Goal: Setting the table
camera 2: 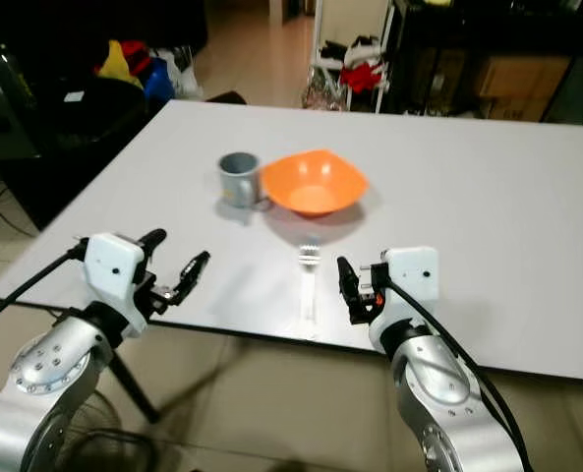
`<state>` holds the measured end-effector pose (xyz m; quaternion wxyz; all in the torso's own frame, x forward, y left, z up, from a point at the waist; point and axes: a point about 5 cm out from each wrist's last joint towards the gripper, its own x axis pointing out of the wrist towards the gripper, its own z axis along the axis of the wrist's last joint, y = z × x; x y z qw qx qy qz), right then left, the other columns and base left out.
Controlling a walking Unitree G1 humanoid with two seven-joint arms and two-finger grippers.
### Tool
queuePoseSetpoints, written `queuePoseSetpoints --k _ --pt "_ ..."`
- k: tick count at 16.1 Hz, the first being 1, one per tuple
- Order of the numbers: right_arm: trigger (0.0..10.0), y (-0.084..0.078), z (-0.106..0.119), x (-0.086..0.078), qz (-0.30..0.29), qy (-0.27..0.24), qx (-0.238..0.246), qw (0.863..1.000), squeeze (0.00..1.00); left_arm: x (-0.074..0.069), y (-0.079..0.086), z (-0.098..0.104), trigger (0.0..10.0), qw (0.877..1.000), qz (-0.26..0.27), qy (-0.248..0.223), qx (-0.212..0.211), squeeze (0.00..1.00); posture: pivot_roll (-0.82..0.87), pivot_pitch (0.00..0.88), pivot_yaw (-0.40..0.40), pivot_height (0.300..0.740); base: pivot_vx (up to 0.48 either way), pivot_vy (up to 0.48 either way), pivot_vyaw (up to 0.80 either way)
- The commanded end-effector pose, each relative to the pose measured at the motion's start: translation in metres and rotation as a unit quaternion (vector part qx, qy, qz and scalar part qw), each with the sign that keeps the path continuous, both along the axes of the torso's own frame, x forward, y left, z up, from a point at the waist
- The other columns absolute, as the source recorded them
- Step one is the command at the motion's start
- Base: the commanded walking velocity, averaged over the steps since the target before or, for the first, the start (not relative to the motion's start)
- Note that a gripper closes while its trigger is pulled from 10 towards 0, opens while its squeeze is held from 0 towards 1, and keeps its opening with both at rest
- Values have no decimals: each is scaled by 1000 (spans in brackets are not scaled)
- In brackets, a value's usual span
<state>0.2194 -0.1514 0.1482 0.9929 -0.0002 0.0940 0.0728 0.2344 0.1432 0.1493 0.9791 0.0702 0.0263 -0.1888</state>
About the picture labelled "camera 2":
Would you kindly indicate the black floor fan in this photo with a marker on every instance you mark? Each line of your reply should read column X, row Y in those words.
column 109, row 433

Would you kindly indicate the brown cardboard box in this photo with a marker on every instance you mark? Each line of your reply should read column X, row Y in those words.
column 522, row 87

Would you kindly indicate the black shelf unit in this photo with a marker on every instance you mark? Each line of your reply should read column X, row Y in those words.
column 429, row 44

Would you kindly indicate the orange plastic bowl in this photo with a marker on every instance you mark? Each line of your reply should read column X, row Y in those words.
column 314, row 182

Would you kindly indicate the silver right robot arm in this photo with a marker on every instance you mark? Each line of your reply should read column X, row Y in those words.
column 443, row 393

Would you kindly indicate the blue bag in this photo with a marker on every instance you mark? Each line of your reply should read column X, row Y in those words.
column 157, row 83

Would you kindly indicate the red cloth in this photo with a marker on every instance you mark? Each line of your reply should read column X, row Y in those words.
column 136, row 53

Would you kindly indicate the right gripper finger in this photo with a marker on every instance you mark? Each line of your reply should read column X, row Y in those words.
column 349, row 280
column 378, row 271

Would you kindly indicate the white drying rack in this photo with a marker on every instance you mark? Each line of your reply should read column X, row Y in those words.
column 322, row 54

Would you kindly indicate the grey mug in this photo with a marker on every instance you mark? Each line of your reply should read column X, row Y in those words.
column 237, row 183

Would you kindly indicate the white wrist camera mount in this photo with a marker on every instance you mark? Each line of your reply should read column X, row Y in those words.
column 114, row 264
column 414, row 275

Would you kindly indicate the black table leg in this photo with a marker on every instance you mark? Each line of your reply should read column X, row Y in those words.
column 134, row 383

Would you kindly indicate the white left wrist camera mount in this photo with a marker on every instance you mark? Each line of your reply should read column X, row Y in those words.
column 114, row 264

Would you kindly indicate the black round side table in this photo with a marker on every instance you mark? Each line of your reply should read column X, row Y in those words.
column 1, row 128

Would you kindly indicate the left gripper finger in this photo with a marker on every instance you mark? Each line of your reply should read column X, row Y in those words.
column 195, row 270
column 152, row 238

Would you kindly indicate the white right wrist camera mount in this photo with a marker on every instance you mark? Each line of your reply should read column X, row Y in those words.
column 414, row 275

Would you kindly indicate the red garment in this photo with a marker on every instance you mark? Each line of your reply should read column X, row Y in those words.
column 360, row 75

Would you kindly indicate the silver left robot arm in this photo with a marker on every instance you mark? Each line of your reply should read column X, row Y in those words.
column 40, row 383

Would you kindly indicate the yellow cloth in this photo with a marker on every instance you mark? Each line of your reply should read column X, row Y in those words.
column 116, row 65

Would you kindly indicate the black office chair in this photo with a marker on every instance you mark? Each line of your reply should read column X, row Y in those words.
column 94, row 113

